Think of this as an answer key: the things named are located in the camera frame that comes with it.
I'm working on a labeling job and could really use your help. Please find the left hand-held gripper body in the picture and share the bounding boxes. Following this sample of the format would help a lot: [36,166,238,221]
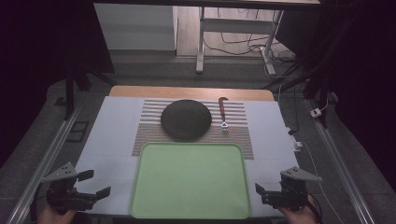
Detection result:
[41,161,97,213]

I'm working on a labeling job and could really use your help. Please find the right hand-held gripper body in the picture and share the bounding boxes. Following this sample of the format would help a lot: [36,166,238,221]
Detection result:
[262,166,323,210]

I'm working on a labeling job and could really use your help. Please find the person's left hand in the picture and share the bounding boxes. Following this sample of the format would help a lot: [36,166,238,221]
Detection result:
[36,206,78,224]

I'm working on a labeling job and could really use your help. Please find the person's right hand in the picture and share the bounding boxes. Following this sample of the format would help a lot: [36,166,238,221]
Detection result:
[278,202,318,224]

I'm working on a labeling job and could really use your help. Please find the black floor socket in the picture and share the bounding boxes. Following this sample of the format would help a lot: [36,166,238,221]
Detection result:
[65,120,90,144]

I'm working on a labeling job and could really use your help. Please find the pale blue table cover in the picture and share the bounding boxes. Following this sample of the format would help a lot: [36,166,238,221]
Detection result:
[74,95,300,218]

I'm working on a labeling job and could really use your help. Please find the green tray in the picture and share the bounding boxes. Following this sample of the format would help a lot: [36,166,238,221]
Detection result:
[129,142,252,220]

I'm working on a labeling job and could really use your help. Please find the striped woven placemat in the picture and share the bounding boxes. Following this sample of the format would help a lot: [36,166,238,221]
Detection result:
[131,98,255,161]

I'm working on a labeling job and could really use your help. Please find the black metal stand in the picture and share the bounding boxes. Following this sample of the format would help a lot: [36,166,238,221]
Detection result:
[64,62,118,120]
[262,0,365,129]

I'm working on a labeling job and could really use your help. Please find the dark round plate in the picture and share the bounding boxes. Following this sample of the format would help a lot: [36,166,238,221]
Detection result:
[160,99,213,142]

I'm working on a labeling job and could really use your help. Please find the white cabinet panel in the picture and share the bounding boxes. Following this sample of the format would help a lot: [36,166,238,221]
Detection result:
[93,3,176,51]

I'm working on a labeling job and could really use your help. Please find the white cable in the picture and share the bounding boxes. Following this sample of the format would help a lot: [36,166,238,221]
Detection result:
[300,141,344,224]

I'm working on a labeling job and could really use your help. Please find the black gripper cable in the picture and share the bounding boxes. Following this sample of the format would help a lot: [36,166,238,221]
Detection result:
[307,192,323,223]

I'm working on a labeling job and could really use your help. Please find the aluminium rail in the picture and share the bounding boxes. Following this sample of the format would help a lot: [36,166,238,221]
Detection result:
[306,99,376,224]
[6,104,82,224]

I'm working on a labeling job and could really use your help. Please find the fork with brown handle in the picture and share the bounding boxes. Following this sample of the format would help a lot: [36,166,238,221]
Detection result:
[218,96,231,134]

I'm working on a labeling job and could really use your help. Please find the black floor cables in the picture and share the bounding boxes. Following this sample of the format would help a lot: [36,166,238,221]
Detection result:
[204,7,297,63]

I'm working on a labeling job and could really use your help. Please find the white desk frame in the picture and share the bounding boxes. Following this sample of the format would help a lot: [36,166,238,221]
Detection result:
[195,6,285,76]

